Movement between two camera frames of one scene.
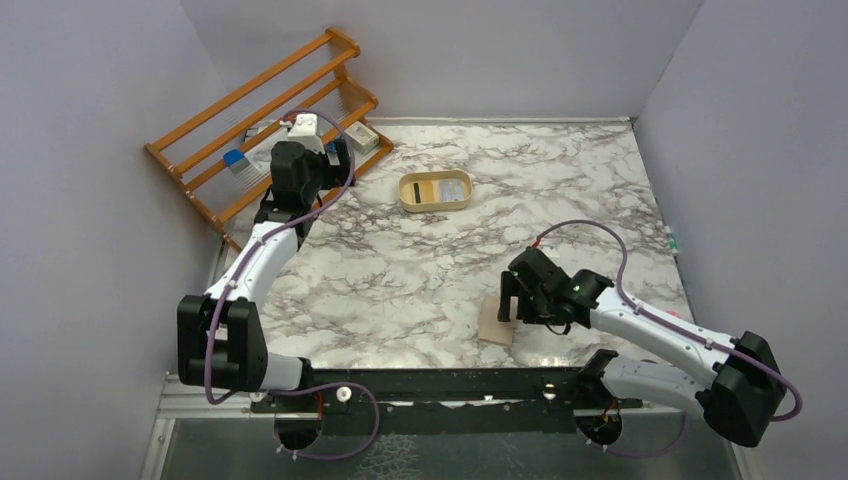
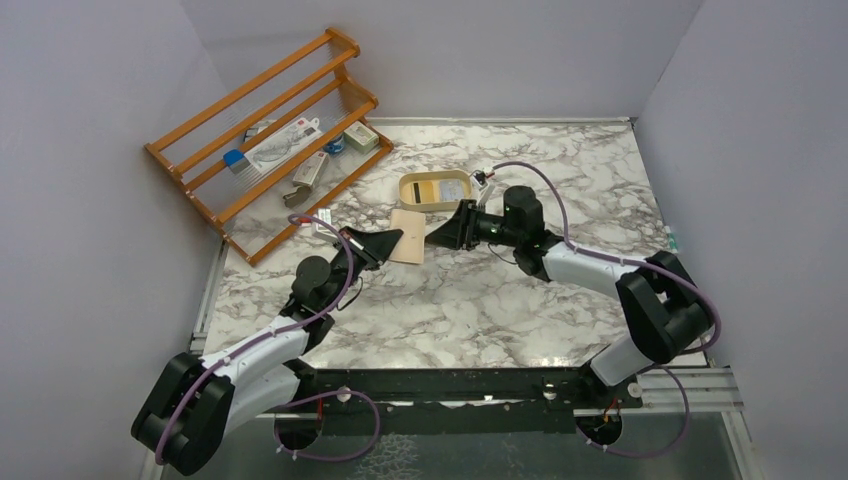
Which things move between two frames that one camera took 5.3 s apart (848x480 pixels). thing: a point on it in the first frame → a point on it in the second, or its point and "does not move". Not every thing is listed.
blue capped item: (235, 160) does not move
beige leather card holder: (489, 326) → (411, 245)
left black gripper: (340, 153) → (351, 249)
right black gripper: (519, 291) → (467, 225)
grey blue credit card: (452, 189) does not move
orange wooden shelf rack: (222, 153) does not move
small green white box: (362, 136) does not move
